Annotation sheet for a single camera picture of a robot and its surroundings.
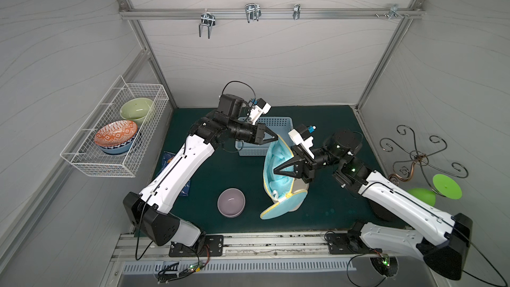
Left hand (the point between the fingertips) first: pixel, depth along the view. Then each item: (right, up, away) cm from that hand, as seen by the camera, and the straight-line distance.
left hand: (276, 138), depth 64 cm
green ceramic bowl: (-52, +10, +9) cm, 54 cm away
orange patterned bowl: (-52, +1, 0) cm, 52 cm away
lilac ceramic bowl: (-17, -29, +18) cm, 38 cm away
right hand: (-2, -8, -13) cm, 15 cm away
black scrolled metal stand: (+46, -11, +5) cm, 48 cm away
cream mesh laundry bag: (+5, -12, -11) cm, 17 cm away
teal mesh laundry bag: (-1, -12, -12) cm, 17 cm away
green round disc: (+48, -13, -8) cm, 51 cm away
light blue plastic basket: (+6, +3, +44) cm, 44 cm away
